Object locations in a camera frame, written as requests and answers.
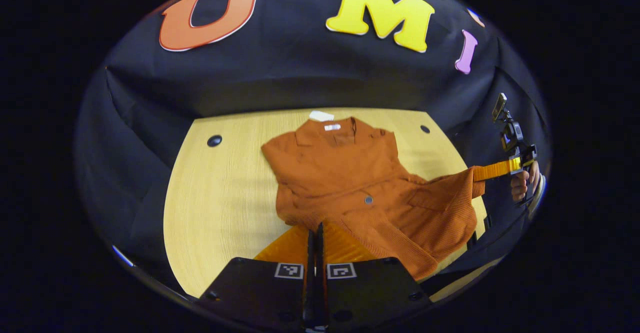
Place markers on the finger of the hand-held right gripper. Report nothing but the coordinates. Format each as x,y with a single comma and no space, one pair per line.
495,169

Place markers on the black backdrop cloth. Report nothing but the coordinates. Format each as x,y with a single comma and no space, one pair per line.
300,73

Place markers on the orange button coat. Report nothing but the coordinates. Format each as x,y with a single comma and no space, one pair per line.
340,173

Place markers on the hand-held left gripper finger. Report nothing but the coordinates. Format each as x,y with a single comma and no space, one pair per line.
310,298
321,298

